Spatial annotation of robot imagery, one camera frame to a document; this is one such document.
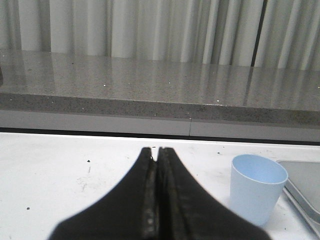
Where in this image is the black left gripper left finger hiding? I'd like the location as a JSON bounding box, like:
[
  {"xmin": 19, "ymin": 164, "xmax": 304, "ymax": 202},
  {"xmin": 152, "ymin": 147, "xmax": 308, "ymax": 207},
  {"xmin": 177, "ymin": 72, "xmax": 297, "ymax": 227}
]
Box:
[{"xmin": 49, "ymin": 147, "xmax": 158, "ymax": 240}]

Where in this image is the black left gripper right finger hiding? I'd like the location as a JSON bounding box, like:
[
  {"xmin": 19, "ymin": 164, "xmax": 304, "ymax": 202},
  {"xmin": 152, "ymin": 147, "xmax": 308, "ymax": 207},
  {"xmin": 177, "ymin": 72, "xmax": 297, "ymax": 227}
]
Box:
[{"xmin": 157, "ymin": 147, "xmax": 270, "ymax": 240}]

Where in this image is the light blue plastic cup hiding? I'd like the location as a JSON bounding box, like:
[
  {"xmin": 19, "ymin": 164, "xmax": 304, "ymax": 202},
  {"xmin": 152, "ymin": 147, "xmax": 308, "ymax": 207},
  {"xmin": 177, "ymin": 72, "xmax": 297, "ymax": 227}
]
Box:
[{"xmin": 229, "ymin": 154, "xmax": 289, "ymax": 227}]

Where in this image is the silver digital kitchen scale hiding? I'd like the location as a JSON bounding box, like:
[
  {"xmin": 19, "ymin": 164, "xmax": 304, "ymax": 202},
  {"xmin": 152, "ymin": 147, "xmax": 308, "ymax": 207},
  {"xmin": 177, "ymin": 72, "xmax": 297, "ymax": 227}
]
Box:
[{"xmin": 277, "ymin": 160, "xmax": 320, "ymax": 237}]

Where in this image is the grey stone counter ledge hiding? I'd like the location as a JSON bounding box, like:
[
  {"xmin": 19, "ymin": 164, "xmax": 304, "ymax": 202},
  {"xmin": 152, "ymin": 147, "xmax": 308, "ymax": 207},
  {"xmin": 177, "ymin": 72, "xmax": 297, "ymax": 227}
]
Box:
[{"xmin": 0, "ymin": 48, "xmax": 320, "ymax": 146}]

